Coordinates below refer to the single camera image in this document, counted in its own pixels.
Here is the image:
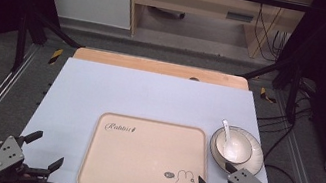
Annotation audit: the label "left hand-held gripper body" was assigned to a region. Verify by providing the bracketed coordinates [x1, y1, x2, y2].
[0, 133, 56, 183]

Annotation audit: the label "person's left hand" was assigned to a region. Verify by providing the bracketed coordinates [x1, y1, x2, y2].
[10, 174, 35, 183]

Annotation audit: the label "white bowl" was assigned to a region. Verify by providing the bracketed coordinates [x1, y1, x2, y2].
[212, 128, 257, 168]

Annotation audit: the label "white plate with dark rim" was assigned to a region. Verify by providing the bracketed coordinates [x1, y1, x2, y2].
[204, 122, 271, 180]

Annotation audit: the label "white ceramic spoon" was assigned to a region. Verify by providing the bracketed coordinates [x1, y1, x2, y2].
[216, 118, 242, 160]

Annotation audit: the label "beige rectangular tray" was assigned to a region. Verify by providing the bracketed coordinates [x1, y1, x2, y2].
[76, 108, 218, 183]

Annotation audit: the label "yellow and black tape marker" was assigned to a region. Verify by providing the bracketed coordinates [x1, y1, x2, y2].
[47, 46, 65, 67]
[258, 85, 280, 104]

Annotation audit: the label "pale blue table mat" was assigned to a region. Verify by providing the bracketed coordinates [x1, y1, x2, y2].
[13, 51, 298, 183]

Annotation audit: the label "black metal stand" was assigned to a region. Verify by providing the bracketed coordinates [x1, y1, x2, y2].
[233, 46, 309, 125]
[9, 7, 87, 84]

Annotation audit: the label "wooden table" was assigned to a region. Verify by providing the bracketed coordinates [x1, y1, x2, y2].
[71, 44, 252, 91]

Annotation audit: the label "light wooden desk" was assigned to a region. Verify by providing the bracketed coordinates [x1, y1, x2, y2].
[119, 0, 314, 67]

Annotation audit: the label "black floor cable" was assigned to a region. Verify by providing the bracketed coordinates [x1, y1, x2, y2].
[245, 97, 316, 183]

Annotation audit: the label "black hanging cables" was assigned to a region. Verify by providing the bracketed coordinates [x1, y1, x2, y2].
[248, 2, 293, 64]

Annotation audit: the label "yellow hanging cable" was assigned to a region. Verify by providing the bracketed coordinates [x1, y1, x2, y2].
[257, 0, 293, 56]

